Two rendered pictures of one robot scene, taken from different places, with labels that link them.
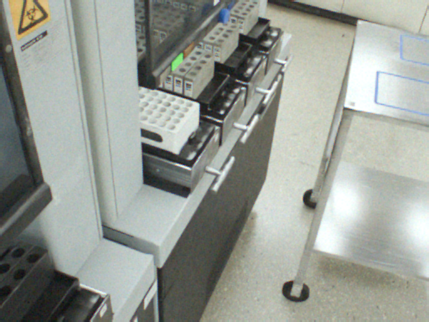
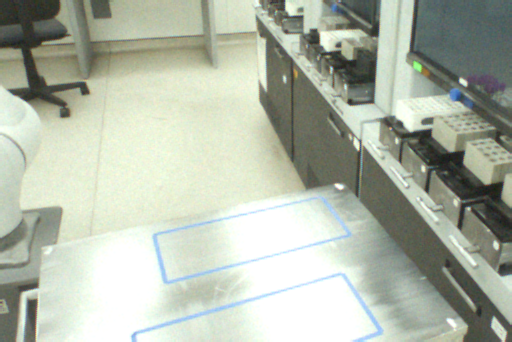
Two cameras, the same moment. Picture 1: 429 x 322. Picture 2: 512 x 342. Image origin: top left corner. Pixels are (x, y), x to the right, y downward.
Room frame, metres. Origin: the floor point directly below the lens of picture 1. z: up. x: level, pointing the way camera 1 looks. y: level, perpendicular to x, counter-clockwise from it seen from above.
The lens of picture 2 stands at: (1.72, -0.65, 1.43)
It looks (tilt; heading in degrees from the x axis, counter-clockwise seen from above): 28 degrees down; 150
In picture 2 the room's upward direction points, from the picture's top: 2 degrees clockwise
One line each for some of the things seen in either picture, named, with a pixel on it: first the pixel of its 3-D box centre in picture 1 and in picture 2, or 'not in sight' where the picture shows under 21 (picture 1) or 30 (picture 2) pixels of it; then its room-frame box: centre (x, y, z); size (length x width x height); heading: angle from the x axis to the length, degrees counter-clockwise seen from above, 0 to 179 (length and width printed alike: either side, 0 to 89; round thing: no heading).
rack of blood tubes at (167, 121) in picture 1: (119, 108); (450, 112); (0.71, 0.31, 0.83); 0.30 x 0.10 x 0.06; 79
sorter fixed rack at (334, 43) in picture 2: not in sight; (359, 40); (0.02, 0.44, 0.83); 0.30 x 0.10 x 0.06; 79
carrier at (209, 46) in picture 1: (217, 42); (489, 162); (1.00, 0.18, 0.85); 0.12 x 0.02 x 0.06; 169
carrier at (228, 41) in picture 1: (226, 44); (481, 163); (0.99, 0.16, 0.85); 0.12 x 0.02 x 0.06; 169
